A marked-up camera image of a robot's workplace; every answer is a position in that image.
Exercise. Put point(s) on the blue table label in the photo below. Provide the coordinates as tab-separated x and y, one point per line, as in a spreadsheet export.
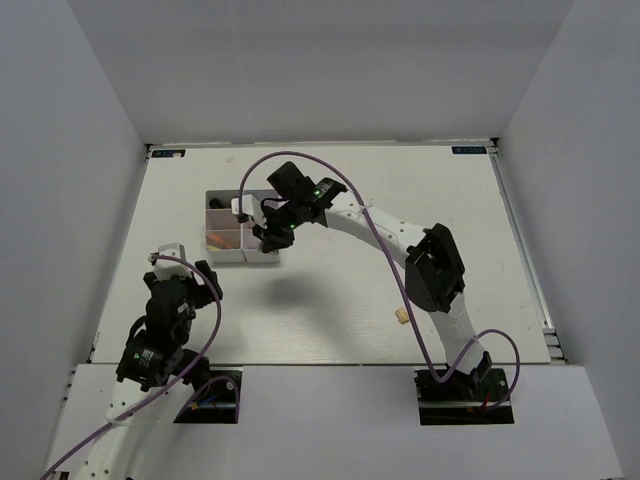
168	153
469	150

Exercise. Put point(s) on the left blue table label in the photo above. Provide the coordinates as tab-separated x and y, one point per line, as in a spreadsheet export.
168	153

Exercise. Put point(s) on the right blue table label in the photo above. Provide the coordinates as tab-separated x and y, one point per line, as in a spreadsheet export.
469	150

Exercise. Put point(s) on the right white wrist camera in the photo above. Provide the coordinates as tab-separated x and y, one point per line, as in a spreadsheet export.
248	209

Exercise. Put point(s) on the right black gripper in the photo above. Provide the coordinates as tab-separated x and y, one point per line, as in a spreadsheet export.
270	238

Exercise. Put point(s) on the right white compartment organizer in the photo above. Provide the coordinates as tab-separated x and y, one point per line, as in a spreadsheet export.
250	244

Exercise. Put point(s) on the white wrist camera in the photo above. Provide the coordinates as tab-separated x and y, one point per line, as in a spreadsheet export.
168	262
248	209

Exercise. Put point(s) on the white compartment organizer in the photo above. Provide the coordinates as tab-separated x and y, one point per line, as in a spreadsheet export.
216	220
250	244

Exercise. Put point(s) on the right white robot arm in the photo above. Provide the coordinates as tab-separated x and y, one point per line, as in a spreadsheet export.
425	262

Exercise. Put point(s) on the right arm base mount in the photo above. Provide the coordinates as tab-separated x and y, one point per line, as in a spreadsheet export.
440	405

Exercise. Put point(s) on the small yellow eraser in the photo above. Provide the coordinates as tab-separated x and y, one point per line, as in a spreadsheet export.
402	316

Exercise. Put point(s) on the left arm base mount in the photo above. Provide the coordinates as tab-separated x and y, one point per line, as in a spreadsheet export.
216	401

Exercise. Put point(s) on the orange highlighter pen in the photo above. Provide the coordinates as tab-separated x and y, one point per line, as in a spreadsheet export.
231	238

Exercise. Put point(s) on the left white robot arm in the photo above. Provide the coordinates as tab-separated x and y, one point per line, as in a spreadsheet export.
154	359

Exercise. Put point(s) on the left white compartment organizer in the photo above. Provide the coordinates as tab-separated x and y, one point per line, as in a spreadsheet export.
216	220

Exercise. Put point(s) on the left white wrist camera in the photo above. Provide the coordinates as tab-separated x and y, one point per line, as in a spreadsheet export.
168	262

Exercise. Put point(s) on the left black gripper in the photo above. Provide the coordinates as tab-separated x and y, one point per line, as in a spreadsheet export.
205	292

